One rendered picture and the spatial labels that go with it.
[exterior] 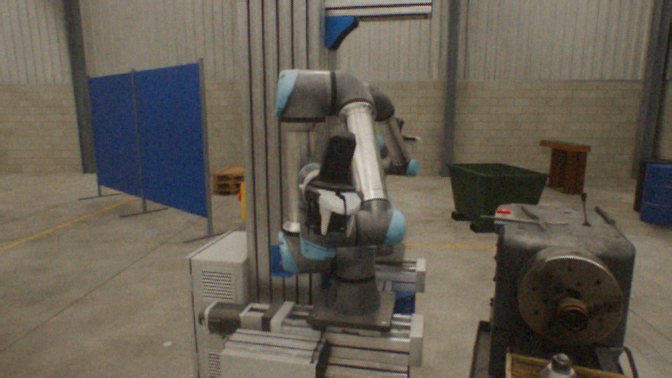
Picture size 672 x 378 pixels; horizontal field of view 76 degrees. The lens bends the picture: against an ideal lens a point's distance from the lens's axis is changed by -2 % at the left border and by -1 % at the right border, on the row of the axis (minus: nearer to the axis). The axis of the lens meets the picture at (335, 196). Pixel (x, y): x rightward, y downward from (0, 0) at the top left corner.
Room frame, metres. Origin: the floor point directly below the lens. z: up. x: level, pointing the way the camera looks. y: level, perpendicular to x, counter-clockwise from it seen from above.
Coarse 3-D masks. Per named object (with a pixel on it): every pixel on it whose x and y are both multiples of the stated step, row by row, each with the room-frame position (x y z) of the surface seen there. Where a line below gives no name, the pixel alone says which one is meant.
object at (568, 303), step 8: (560, 304) 1.28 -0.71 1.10; (568, 304) 1.25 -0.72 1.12; (576, 304) 1.24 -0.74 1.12; (584, 304) 1.26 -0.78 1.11; (560, 312) 1.25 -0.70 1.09; (568, 312) 1.22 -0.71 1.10; (576, 312) 1.21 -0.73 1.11; (584, 312) 1.22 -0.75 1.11; (560, 320) 1.24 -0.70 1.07; (568, 320) 1.26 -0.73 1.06; (576, 320) 1.26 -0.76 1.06; (584, 320) 1.20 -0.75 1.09; (568, 328) 1.22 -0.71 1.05; (576, 328) 1.21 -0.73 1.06; (584, 328) 1.20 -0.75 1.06
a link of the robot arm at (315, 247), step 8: (304, 208) 0.86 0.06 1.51; (304, 216) 0.85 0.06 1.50; (304, 224) 0.86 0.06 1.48; (352, 224) 0.86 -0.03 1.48; (304, 232) 0.85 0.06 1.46; (312, 232) 0.85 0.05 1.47; (352, 232) 0.85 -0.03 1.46; (304, 240) 0.85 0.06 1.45; (312, 240) 0.85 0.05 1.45; (320, 240) 0.84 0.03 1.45; (328, 240) 0.85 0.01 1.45; (336, 240) 0.85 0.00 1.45; (344, 240) 0.85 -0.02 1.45; (352, 240) 0.86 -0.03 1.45; (304, 248) 0.86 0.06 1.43; (312, 248) 0.85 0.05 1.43; (320, 248) 0.84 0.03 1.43; (328, 248) 0.85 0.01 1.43; (336, 248) 0.88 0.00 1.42; (312, 256) 0.85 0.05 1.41; (320, 256) 0.85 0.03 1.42; (328, 256) 0.85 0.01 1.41
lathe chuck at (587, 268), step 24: (528, 264) 1.46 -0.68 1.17; (552, 264) 1.37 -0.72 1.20; (576, 264) 1.35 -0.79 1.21; (600, 264) 1.34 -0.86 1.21; (528, 288) 1.40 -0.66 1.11; (576, 288) 1.34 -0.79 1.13; (600, 288) 1.32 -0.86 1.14; (528, 312) 1.39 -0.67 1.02; (552, 312) 1.37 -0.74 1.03; (576, 336) 1.34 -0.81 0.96; (600, 336) 1.31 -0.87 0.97
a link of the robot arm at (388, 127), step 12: (372, 84) 1.65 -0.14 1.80; (372, 96) 1.62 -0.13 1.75; (384, 96) 1.64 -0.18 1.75; (384, 108) 1.63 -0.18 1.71; (384, 120) 1.65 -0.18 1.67; (396, 120) 1.72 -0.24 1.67; (384, 132) 1.71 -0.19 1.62; (396, 132) 1.72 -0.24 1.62; (396, 144) 1.74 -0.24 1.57; (396, 156) 1.78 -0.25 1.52; (408, 156) 1.82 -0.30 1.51; (396, 168) 1.84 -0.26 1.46; (408, 168) 1.82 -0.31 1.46
